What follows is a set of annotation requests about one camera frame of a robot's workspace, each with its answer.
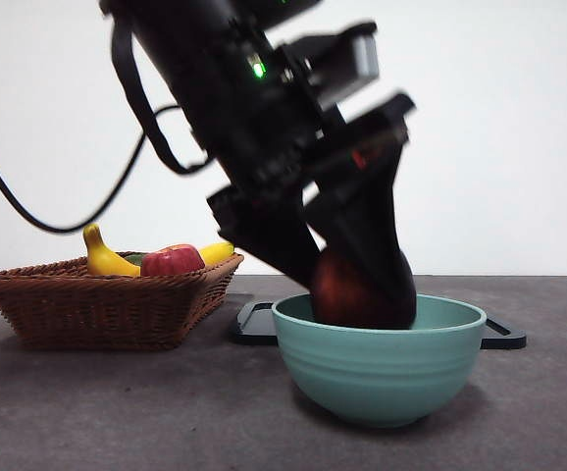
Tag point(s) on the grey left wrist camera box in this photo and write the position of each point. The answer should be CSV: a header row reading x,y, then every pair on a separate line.
x,y
362,59

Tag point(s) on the brown wicker basket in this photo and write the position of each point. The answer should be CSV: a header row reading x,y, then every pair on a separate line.
x,y
92,314

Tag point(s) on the red apple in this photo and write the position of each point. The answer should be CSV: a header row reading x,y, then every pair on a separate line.
x,y
173,262

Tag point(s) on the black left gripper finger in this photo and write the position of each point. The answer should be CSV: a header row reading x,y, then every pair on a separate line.
x,y
372,225
269,230

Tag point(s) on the teal ribbed bowl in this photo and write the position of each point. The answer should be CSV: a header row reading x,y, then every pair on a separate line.
x,y
376,373

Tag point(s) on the green fruit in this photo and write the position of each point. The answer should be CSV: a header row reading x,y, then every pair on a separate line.
x,y
135,260

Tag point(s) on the dark green rectangular tray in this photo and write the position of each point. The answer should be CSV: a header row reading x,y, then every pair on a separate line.
x,y
251,329

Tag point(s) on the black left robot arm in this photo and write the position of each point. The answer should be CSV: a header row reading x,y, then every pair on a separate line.
x,y
200,73

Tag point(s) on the dark red plum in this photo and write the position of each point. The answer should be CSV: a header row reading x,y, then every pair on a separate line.
x,y
342,294

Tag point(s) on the yellow banana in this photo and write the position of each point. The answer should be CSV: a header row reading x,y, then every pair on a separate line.
x,y
99,255

